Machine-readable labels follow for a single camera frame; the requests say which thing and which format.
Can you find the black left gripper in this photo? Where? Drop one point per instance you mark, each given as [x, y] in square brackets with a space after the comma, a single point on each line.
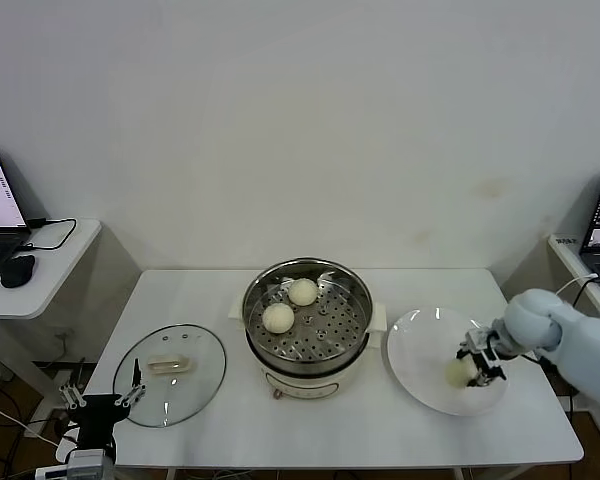
[97, 417]

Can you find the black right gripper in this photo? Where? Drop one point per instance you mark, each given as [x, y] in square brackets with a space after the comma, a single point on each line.
[492, 360]

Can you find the white steamed baozi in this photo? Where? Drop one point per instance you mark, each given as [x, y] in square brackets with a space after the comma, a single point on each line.
[278, 318]
[301, 292]
[457, 374]

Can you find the round glass pot lid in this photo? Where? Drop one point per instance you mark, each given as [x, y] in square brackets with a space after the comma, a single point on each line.
[170, 364]

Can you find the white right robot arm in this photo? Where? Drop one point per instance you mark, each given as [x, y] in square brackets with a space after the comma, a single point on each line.
[580, 340]

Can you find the stainless steel steamer basket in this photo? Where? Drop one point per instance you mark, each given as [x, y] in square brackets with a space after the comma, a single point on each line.
[330, 345]

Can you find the round white plate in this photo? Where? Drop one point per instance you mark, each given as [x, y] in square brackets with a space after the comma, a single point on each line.
[420, 360]

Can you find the white side desk with mouse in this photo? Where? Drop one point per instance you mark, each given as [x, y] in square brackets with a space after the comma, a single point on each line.
[55, 280]

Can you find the white side desk with label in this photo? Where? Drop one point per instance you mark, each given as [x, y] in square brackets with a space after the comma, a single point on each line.
[567, 260]

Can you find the black computer mouse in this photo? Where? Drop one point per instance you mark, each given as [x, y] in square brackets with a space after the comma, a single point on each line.
[16, 272]

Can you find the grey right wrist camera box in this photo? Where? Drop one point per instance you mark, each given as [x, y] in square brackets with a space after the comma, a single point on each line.
[475, 340]

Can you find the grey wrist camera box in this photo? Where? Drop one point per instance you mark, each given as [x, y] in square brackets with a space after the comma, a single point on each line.
[475, 340]
[86, 465]

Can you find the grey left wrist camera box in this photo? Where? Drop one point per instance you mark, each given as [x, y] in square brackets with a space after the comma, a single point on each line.
[86, 465]

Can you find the white wall socket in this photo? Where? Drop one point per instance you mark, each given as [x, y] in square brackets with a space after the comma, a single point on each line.
[64, 334]

